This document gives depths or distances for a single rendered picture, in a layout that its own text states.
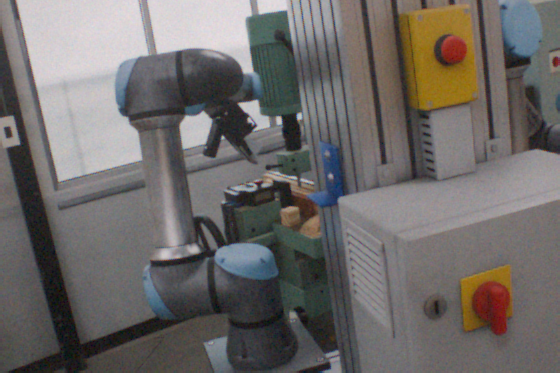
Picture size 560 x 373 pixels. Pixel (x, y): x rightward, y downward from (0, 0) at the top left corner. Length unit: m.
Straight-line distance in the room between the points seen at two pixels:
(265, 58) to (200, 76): 0.68
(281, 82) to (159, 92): 0.70
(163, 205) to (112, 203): 1.91
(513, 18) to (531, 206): 0.51
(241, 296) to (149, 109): 0.40
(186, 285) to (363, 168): 0.51
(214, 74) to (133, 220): 2.03
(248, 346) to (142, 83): 0.56
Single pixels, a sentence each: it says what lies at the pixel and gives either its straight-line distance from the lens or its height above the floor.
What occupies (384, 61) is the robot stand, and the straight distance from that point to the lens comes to 0.89.
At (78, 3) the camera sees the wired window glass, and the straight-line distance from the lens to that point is 3.17.
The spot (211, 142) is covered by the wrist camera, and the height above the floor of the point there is 1.17.
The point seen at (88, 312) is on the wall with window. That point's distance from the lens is 3.28.
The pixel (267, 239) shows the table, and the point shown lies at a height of 0.86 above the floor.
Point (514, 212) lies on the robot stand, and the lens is 0.77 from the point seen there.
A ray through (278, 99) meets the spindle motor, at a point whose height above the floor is 1.25.
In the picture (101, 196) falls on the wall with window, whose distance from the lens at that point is 3.14.
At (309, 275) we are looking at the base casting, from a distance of 1.86.
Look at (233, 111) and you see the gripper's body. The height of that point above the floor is 1.25.
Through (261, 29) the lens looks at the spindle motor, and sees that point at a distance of 1.89.
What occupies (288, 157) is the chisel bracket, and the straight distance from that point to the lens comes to 1.96.
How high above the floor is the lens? 1.48
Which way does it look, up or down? 13 degrees down
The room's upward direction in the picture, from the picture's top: 9 degrees counter-clockwise
